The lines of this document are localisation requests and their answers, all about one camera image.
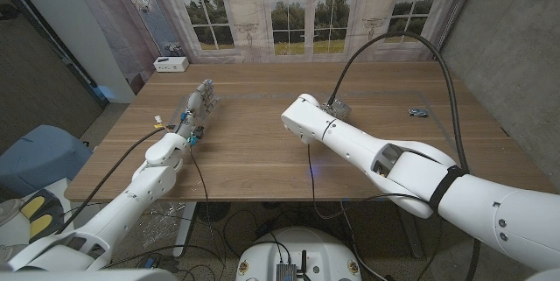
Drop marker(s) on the printed window backdrop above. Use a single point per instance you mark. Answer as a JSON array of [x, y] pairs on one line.
[[262, 9]]

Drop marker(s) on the grey table leg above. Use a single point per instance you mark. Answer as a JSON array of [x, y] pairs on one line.
[[411, 237]]

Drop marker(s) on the white table leg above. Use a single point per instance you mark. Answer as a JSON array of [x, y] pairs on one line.
[[186, 228]]

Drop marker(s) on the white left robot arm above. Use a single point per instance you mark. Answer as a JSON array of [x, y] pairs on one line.
[[127, 198]]

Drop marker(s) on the grey module on torso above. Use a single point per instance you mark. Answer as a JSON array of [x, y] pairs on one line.
[[286, 272]]

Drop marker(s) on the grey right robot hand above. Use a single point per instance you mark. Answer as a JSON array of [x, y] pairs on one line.
[[339, 109]]

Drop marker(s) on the small blue toy car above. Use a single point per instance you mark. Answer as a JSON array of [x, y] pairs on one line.
[[418, 113]]

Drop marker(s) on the black and yellow case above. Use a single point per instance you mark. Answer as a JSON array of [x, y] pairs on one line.
[[32, 206]]

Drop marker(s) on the blue black floor plug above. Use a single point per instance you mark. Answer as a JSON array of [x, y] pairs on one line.
[[159, 264]]

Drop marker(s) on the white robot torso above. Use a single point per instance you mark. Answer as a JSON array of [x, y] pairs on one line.
[[302, 246]]

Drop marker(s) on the clear plastic wrap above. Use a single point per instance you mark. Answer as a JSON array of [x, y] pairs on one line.
[[162, 224]]

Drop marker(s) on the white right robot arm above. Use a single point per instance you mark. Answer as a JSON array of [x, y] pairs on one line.
[[372, 145]]

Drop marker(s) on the white power strip box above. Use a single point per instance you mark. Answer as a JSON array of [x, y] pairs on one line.
[[170, 64]]

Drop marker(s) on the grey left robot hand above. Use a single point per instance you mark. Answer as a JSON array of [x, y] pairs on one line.
[[193, 109]]

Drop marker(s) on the black round base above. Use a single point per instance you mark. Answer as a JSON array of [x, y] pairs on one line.
[[213, 211]]

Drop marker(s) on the blue padded chair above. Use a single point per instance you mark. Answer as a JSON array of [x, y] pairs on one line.
[[39, 154]]

